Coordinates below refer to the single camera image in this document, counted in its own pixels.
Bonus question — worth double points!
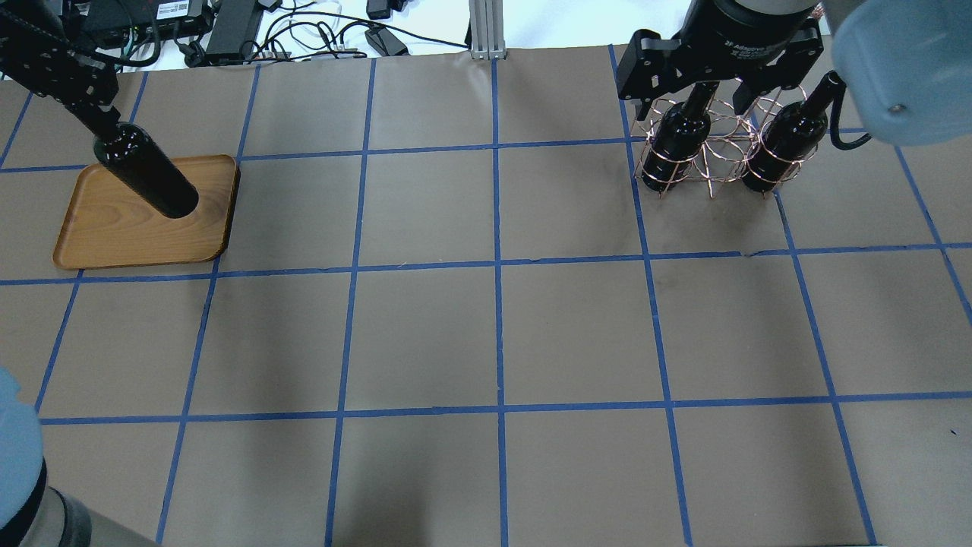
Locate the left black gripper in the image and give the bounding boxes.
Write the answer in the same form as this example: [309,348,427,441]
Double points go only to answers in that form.
[1,1,121,127]

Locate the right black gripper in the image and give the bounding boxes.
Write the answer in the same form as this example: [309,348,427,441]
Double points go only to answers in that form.
[617,1,823,121]

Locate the dark wine bottle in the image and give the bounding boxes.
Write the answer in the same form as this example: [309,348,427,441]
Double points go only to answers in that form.
[93,122,199,219]
[740,70,846,194]
[642,82,720,194]

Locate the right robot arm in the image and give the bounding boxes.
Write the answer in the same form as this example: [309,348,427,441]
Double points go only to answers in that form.
[617,1,971,147]

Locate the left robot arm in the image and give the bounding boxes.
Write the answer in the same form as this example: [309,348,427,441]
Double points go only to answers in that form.
[2,1,199,546]

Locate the wooden tray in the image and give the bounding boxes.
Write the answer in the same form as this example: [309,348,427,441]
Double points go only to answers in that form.
[52,153,240,270]

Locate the black electronics box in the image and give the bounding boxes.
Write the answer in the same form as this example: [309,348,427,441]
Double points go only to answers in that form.
[204,0,264,66]

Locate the black power adapter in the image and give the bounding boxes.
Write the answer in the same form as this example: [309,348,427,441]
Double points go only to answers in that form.
[364,27,410,58]

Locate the copper wire bottle basket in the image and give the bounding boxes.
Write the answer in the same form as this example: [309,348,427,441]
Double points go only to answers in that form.
[629,77,808,200]

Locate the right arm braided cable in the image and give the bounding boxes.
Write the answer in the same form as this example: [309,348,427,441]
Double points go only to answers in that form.
[828,84,874,150]

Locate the aluminium frame post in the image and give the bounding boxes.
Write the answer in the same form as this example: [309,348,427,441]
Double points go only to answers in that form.
[469,0,508,60]

